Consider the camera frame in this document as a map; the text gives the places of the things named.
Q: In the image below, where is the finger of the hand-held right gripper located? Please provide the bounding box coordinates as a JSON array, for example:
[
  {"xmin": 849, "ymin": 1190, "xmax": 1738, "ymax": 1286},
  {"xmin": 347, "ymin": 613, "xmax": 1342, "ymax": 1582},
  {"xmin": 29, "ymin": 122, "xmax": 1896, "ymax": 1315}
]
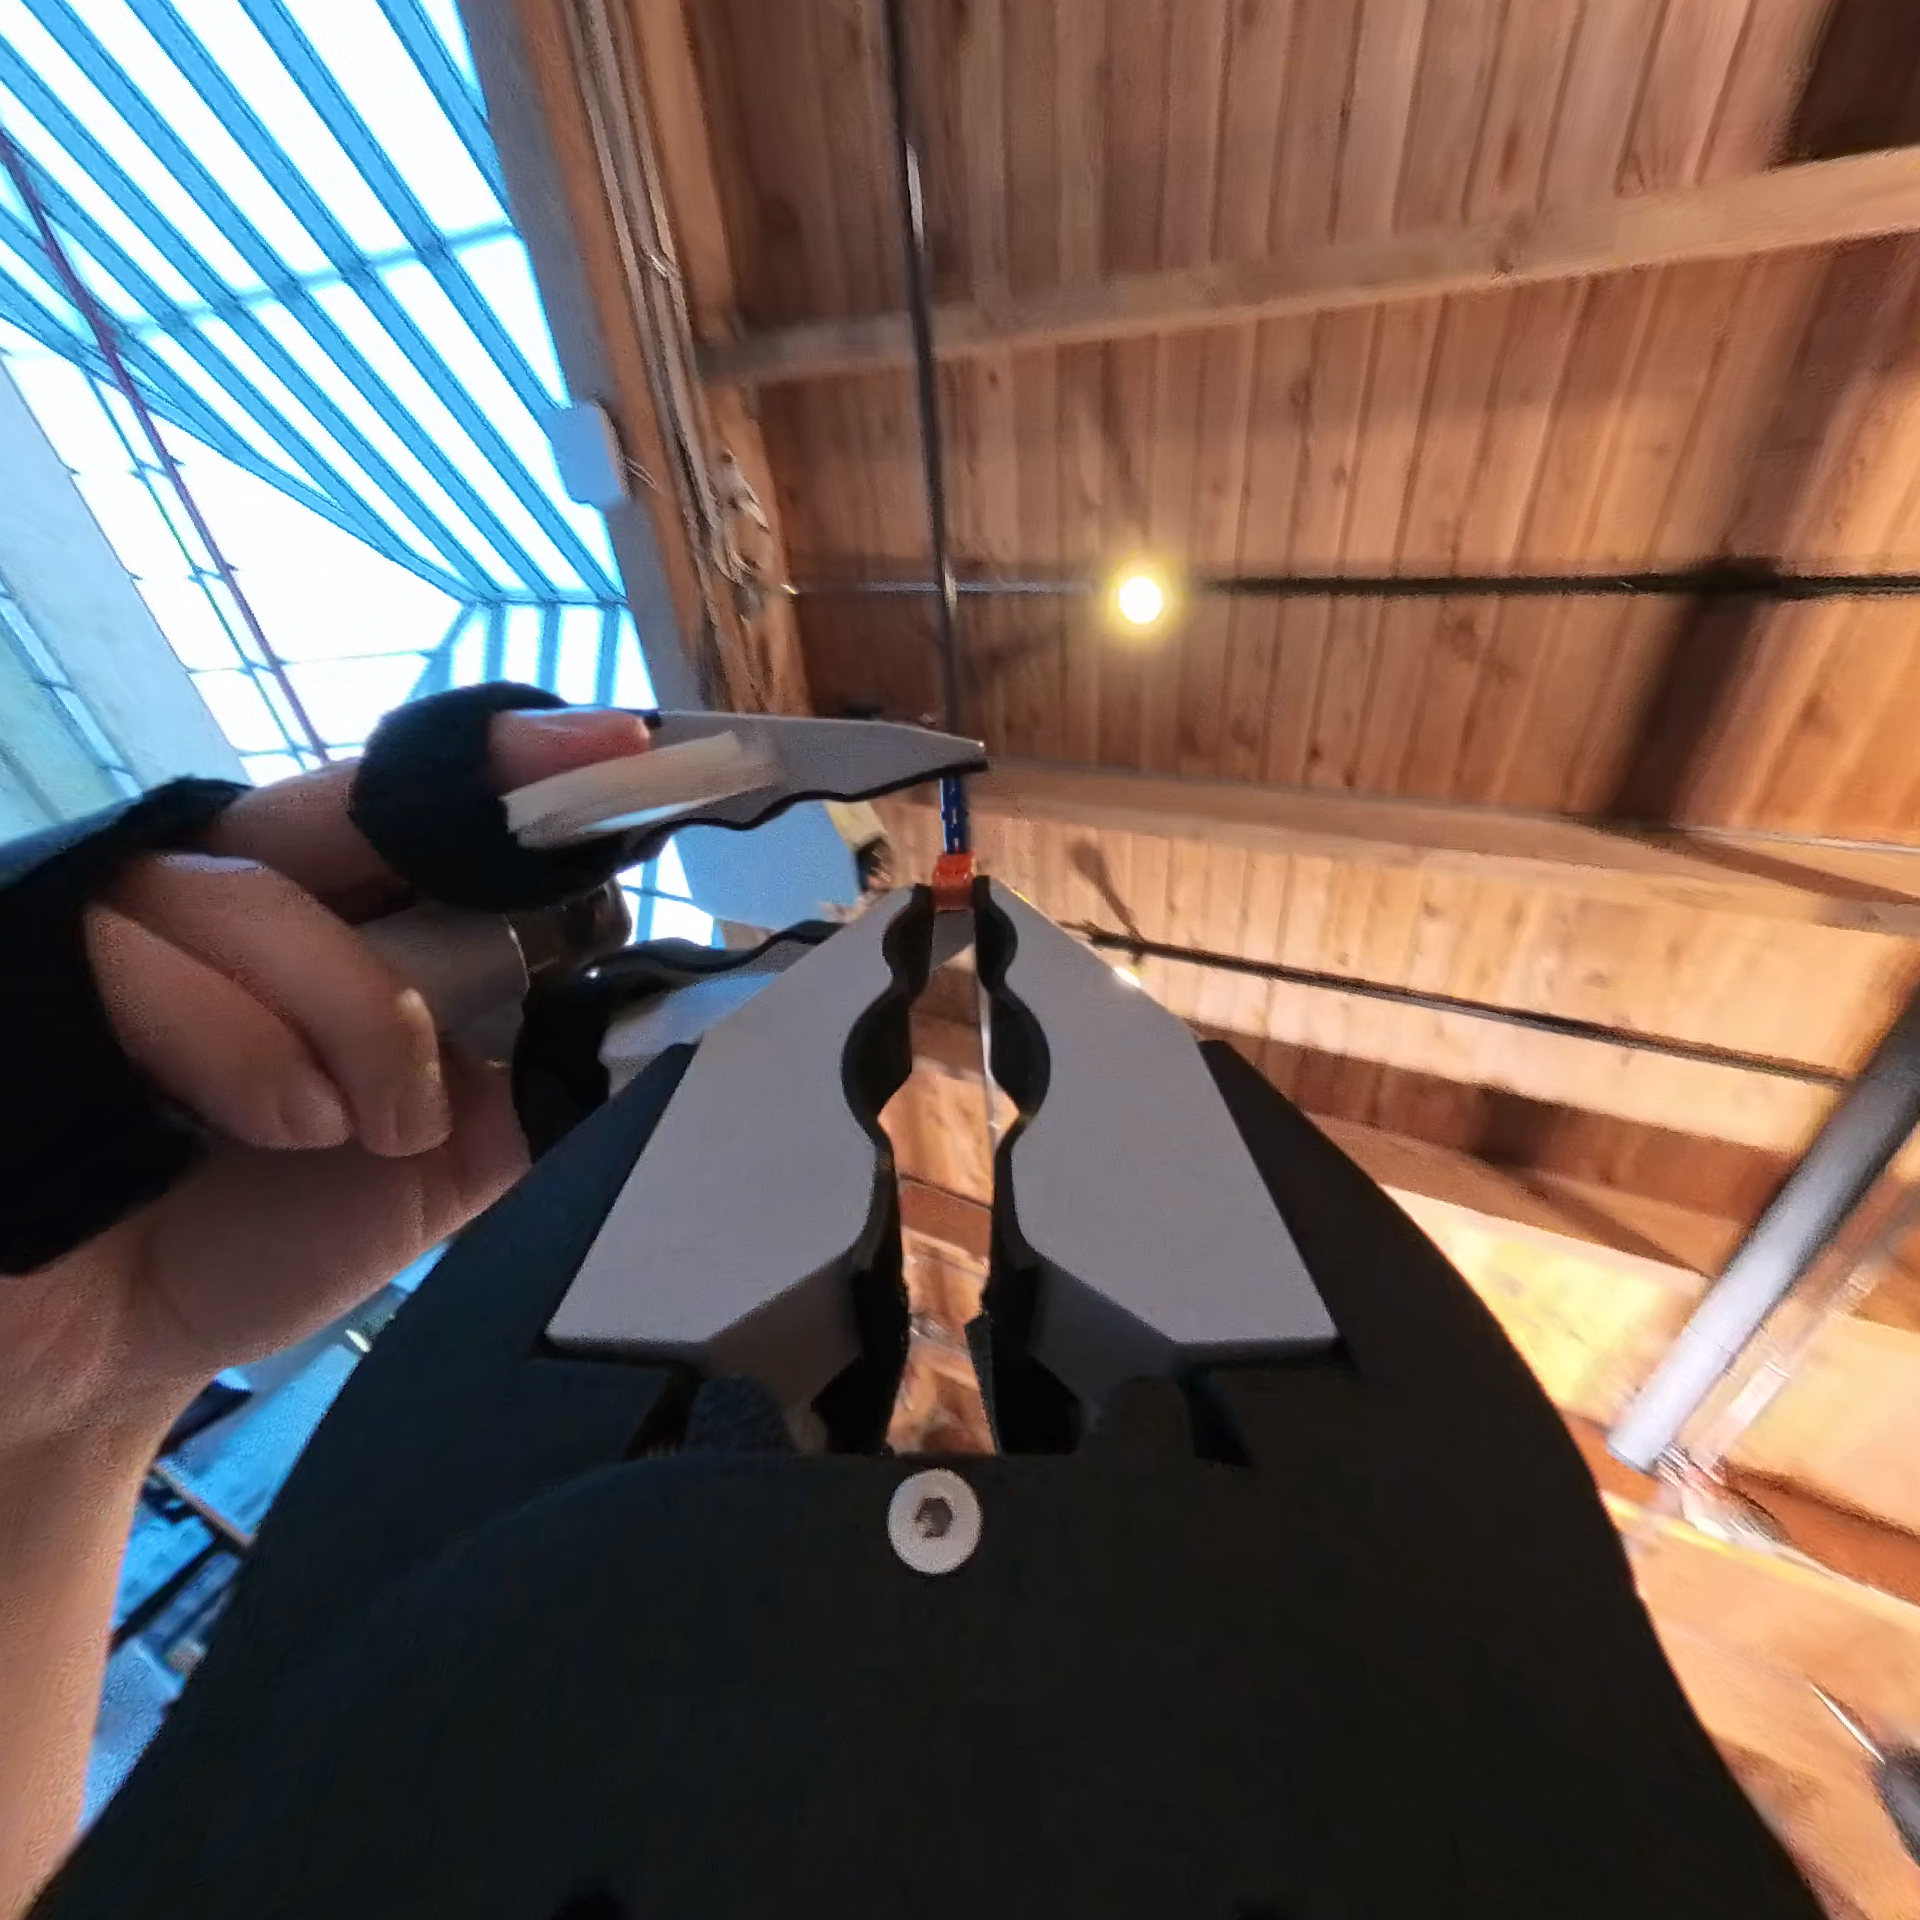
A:
[
  {"xmin": 501, "ymin": 710, "xmax": 989, "ymax": 879},
  {"xmin": 584, "ymin": 917, "xmax": 844, "ymax": 1100}
]

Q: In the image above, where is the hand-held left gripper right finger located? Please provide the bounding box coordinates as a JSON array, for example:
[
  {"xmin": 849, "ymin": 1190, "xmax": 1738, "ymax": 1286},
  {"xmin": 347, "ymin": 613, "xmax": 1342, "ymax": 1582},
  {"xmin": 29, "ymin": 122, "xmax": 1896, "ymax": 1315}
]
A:
[{"xmin": 967, "ymin": 876, "xmax": 1339, "ymax": 1456}]

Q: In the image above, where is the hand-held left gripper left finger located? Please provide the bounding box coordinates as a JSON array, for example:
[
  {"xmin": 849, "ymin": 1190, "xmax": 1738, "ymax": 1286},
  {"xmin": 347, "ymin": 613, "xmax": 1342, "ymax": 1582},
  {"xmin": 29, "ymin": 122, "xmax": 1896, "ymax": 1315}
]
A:
[{"xmin": 544, "ymin": 885, "xmax": 933, "ymax": 1455}]

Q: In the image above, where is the person's right forearm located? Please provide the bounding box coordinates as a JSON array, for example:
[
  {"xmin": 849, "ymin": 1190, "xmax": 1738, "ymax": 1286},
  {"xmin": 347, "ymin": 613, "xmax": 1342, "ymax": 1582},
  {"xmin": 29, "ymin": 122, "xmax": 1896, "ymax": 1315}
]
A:
[{"xmin": 0, "ymin": 1431, "xmax": 168, "ymax": 1920}]

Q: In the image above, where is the person's right hand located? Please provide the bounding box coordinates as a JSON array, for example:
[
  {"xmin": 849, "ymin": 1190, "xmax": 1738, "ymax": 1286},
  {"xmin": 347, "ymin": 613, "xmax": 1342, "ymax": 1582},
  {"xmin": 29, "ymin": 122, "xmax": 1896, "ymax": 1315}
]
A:
[{"xmin": 0, "ymin": 710, "xmax": 657, "ymax": 1490}]

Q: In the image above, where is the black ceiling rod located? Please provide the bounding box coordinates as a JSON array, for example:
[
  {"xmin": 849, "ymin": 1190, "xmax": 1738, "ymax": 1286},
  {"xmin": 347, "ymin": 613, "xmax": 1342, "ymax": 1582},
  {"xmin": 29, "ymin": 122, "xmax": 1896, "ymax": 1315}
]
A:
[
  {"xmin": 785, "ymin": 561, "xmax": 1920, "ymax": 600},
  {"xmin": 885, "ymin": 0, "xmax": 964, "ymax": 728}
]

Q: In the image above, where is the white junction box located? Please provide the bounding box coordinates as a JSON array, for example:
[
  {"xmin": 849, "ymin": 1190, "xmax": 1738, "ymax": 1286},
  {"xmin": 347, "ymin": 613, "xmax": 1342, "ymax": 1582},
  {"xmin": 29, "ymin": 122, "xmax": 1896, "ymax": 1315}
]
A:
[{"xmin": 544, "ymin": 397, "xmax": 630, "ymax": 508}]

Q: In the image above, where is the skylight window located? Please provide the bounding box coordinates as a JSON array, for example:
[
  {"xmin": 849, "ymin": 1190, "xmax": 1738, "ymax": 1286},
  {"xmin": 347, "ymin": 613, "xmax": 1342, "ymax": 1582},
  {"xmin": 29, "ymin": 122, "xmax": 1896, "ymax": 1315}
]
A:
[{"xmin": 0, "ymin": 0, "xmax": 667, "ymax": 788}]

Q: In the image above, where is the grey metal pipe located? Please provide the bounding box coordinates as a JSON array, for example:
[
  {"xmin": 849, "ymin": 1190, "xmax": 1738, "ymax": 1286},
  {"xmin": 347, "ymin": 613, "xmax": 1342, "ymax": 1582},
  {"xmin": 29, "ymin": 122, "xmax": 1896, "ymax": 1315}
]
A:
[{"xmin": 1608, "ymin": 1004, "xmax": 1920, "ymax": 1475}]

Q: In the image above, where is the black ceiling cable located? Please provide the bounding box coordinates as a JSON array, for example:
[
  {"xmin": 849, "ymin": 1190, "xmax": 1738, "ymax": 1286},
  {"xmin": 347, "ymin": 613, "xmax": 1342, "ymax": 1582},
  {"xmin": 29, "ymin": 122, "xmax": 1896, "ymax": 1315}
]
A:
[{"xmin": 1071, "ymin": 917, "xmax": 1852, "ymax": 1089}]

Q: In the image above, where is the red cord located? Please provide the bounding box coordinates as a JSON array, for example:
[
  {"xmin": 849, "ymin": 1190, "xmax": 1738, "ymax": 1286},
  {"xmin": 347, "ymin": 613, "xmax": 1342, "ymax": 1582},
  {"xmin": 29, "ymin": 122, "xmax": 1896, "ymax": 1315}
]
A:
[{"xmin": 0, "ymin": 127, "xmax": 327, "ymax": 759}]

